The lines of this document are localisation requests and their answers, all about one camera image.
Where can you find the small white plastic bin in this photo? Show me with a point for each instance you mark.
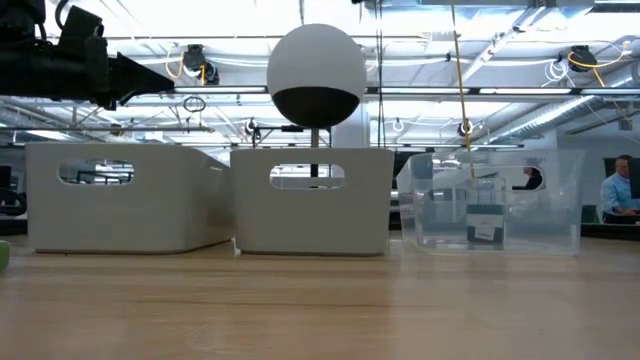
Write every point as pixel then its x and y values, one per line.
pixel 310 220

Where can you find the clear plastic bin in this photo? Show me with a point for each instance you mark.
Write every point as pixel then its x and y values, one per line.
pixel 545 220

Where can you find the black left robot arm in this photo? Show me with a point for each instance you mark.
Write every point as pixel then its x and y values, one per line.
pixel 27 65

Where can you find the large white plastic bin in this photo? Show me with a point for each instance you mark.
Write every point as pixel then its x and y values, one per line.
pixel 150 210

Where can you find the black office chair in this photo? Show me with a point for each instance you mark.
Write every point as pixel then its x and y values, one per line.
pixel 12 202

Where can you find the white black globe lamp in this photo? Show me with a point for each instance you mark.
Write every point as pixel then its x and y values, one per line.
pixel 316 65

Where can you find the lamp pole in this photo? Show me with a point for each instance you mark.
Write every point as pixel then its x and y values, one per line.
pixel 314 160

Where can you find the green object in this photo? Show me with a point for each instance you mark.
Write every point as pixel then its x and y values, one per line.
pixel 3 255

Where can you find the black monitor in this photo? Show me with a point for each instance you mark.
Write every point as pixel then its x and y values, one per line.
pixel 402 162

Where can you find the long ceiling light strip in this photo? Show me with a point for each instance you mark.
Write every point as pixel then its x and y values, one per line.
pixel 425 90

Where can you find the person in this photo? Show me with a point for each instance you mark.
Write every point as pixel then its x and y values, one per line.
pixel 531 179
pixel 617 192

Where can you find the dark desk monitor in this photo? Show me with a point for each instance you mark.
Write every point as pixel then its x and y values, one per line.
pixel 635 177

